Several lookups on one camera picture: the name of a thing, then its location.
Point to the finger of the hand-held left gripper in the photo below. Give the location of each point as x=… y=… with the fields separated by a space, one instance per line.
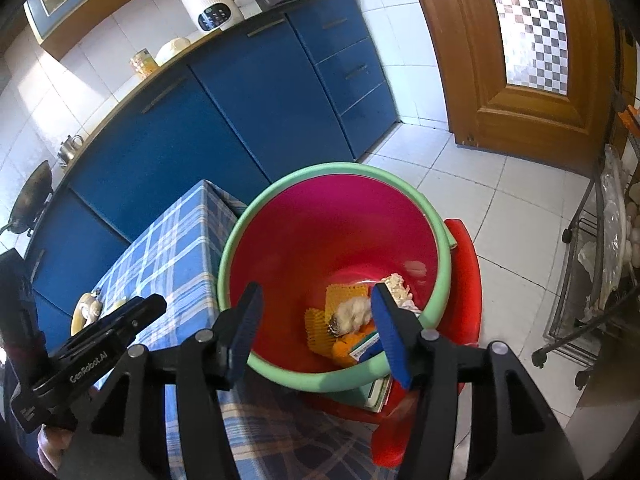
x=130 y=320

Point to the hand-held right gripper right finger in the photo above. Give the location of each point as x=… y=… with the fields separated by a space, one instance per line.
x=395 y=342

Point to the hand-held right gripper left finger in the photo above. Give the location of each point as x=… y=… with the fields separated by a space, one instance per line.
x=245 y=332

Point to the white tissue wad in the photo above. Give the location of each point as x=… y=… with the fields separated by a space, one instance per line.
x=352 y=315

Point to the orange cloth wad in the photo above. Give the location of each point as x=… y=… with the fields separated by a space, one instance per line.
x=345 y=352

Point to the beige wad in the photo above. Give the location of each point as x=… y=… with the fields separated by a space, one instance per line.
x=397 y=287

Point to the red bucket with green rim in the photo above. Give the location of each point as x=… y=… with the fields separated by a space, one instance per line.
x=325 y=235

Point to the person's left hand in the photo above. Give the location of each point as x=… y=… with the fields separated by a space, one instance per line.
x=51 y=447

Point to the green white carton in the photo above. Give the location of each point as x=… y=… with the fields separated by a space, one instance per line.
x=365 y=349

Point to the cream cloth bundle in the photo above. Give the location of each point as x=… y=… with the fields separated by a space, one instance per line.
x=82 y=315

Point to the blue plaid tablecloth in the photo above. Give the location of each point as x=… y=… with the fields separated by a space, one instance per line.
x=170 y=260

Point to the yellow foam net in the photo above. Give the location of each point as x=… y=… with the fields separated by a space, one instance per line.
x=317 y=327

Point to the red plastic stool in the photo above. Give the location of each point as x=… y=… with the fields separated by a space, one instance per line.
x=465 y=285

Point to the black wok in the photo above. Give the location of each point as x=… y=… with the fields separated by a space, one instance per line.
x=30 y=197

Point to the small metal pot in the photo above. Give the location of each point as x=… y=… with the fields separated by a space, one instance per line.
x=70 y=150

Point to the black metal rack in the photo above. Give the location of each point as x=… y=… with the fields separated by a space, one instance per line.
x=575 y=225

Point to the blue kitchen cabinet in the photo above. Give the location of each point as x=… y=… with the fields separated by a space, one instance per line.
x=225 y=110

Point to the clear plastic bag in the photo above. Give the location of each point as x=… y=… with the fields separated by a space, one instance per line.
x=612 y=220

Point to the yellow can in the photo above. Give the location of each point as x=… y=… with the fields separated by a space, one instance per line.
x=141 y=64

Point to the pile of white eggs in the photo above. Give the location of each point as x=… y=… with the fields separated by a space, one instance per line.
x=632 y=235

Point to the white bowl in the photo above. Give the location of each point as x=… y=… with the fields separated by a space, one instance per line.
x=172 y=51

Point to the wooden door with checkered glass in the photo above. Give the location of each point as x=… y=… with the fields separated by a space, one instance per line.
x=475 y=60

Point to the white electric kettle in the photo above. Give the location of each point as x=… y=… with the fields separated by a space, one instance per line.
x=210 y=2

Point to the orange packet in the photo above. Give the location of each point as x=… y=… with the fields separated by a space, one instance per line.
x=631 y=115

